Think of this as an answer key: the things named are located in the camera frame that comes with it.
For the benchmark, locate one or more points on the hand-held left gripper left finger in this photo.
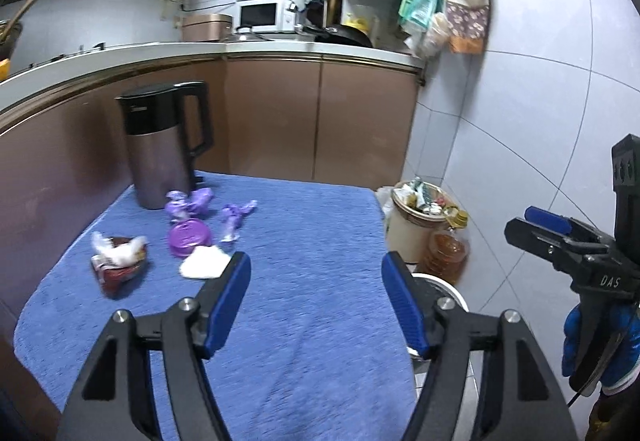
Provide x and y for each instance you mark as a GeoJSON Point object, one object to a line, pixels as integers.
{"type": "Point", "coordinates": [227, 301]}

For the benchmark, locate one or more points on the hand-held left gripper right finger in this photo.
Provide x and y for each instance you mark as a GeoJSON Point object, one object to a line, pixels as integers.
{"type": "Point", "coordinates": [402, 303]}

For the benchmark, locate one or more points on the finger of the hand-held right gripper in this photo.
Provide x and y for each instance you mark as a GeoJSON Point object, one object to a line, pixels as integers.
{"type": "Point", "coordinates": [547, 219]}
{"type": "Point", "coordinates": [530, 238]}

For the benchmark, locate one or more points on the white tissue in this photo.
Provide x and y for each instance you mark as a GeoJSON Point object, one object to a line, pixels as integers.
{"type": "Point", "coordinates": [202, 264]}

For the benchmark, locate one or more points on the white bin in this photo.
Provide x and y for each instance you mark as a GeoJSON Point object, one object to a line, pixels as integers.
{"type": "Point", "coordinates": [450, 288]}

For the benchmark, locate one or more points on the purple plastic lid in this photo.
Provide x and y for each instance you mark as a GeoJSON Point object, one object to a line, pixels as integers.
{"type": "Point", "coordinates": [188, 239]}

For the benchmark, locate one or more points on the purple wrapper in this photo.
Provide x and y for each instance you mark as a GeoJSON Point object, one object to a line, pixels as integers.
{"type": "Point", "coordinates": [202, 201]}
{"type": "Point", "coordinates": [232, 219]}
{"type": "Point", "coordinates": [177, 204]}

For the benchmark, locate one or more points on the red snack packet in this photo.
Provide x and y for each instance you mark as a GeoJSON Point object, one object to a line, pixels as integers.
{"type": "Point", "coordinates": [120, 276]}

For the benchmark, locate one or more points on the white plastic scrap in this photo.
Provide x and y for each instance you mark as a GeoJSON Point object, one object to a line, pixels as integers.
{"type": "Point", "coordinates": [117, 251]}

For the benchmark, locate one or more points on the person's right hand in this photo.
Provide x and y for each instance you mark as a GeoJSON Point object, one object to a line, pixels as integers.
{"type": "Point", "coordinates": [627, 346]}

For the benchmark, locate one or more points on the beige bin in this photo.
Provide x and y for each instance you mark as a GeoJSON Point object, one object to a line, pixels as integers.
{"type": "Point", "coordinates": [407, 236]}

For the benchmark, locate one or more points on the cooking oil bottle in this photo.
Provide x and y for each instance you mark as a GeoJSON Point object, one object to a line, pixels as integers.
{"type": "Point", "coordinates": [447, 251]}

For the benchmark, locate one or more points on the blue towel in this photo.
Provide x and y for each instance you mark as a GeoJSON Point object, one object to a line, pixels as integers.
{"type": "Point", "coordinates": [310, 271]}

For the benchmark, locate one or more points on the white plastic bag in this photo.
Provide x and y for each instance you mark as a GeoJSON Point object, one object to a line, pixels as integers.
{"type": "Point", "coordinates": [385, 206]}

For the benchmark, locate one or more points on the pile of mixed garbage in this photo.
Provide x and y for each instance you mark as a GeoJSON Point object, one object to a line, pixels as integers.
{"type": "Point", "coordinates": [422, 198]}

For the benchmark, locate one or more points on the electric kettle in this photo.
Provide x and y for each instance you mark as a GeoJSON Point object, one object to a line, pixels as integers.
{"type": "Point", "coordinates": [155, 156]}

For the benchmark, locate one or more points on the brown kitchen cabinet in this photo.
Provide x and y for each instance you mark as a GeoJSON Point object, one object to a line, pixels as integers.
{"type": "Point", "coordinates": [350, 121]}

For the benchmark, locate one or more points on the hanging plastic bags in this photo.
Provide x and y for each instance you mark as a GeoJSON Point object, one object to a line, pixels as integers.
{"type": "Point", "coordinates": [432, 38]}

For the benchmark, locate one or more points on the green plastic basket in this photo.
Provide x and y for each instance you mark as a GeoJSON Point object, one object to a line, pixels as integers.
{"type": "Point", "coordinates": [420, 1]}

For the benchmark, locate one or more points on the white countertop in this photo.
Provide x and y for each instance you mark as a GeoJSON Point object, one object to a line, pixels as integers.
{"type": "Point", "coordinates": [150, 58]}

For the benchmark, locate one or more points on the glass pot lid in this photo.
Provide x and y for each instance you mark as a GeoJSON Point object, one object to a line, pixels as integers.
{"type": "Point", "coordinates": [245, 37]}

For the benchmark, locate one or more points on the black pan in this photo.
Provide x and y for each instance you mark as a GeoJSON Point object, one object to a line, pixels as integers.
{"type": "Point", "coordinates": [347, 37]}

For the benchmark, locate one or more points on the yellow bag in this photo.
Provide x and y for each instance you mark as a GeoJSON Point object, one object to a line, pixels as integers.
{"type": "Point", "coordinates": [360, 23]}

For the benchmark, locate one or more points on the copper rice cooker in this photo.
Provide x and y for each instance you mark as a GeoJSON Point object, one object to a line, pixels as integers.
{"type": "Point", "coordinates": [207, 28]}

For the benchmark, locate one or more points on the white microwave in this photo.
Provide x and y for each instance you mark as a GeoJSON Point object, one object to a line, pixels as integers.
{"type": "Point", "coordinates": [260, 16]}

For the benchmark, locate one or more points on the yellow packet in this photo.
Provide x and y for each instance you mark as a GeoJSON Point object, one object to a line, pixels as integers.
{"type": "Point", "coordinates": [4, 70]}

